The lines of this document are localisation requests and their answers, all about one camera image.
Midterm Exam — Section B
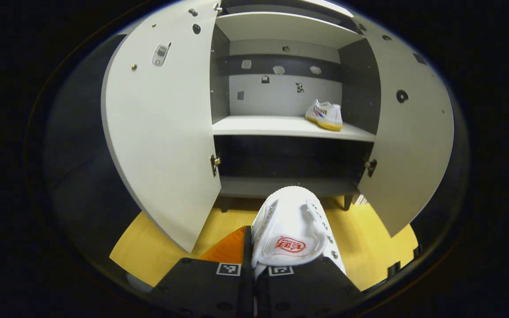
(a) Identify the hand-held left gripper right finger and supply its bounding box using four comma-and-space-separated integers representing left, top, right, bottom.
254, 256, 362, 318

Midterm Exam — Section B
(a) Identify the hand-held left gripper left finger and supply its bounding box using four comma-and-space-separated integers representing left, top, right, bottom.
151, 225, 255, 318

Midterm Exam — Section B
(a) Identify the white canvas shoe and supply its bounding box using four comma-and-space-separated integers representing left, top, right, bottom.
305, 99, 343, 132
251, 185, 347, 276

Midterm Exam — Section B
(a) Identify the grey shoe cabinet door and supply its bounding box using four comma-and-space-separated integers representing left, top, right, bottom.
101, 0, 222, 254
352, 15, 455, 238

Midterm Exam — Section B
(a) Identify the grey shoe cabinet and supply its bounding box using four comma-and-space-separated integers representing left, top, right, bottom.
210, 0, 381, 212

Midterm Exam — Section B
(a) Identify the wide white cabinet shelf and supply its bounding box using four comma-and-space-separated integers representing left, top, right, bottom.
213, 116, 376, 143

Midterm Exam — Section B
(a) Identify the thick white cabinet shelf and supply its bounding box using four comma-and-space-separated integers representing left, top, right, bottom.
215, 12, 365, 49

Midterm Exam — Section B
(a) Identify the black backdrop cloth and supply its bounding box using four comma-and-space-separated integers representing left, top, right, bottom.
38, 33, 469, 274

